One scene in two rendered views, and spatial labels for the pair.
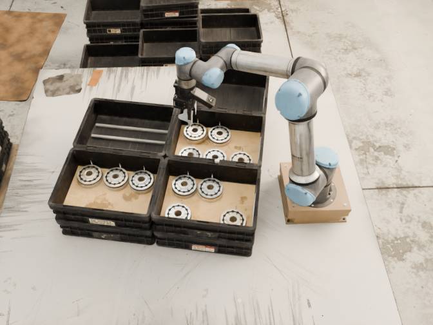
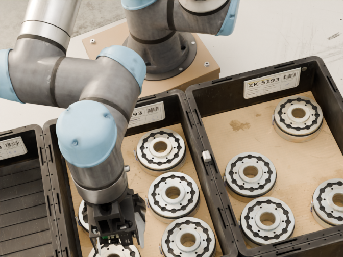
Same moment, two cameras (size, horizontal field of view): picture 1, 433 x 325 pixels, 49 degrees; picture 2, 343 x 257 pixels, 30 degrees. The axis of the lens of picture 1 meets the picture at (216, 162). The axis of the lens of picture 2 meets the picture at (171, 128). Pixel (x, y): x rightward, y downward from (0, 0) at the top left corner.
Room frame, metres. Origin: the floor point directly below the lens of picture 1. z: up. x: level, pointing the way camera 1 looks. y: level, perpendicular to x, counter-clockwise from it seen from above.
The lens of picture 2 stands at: (1.44, 0.63, 1.96)
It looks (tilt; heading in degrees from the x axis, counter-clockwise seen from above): 54 degrees down; 256
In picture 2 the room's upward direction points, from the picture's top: 8 degrees counter-clockwise
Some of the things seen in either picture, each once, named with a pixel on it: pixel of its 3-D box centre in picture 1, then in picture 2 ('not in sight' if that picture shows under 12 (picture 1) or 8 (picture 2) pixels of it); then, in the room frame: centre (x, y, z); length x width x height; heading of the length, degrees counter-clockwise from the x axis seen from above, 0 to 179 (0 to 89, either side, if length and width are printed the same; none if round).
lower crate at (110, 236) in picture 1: (115, 204); not in sight; (1.12, 0.43, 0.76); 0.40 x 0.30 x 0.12; 83
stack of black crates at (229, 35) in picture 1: (229, 54); not in sight; (2.62, -0.08, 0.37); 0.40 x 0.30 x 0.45; 94
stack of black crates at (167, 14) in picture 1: (170, 20); not in sight; (2.99, 0.35, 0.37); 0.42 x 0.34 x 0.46; 94
